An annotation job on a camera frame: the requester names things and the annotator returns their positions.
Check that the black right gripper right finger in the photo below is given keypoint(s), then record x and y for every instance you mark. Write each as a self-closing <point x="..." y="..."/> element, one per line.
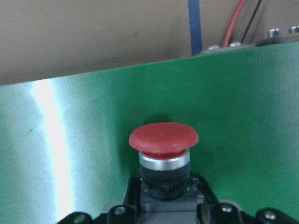
<point x="214" y="211"/>

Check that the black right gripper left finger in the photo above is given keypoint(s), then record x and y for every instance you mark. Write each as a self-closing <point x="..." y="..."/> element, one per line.
<point x="126" y="212"/>

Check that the red push button switch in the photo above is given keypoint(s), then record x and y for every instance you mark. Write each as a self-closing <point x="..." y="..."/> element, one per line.
<point x="168" y="194"/>

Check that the green conveyor belt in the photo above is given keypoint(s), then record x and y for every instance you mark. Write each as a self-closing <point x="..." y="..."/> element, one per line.
<point x="64" y="141"/>

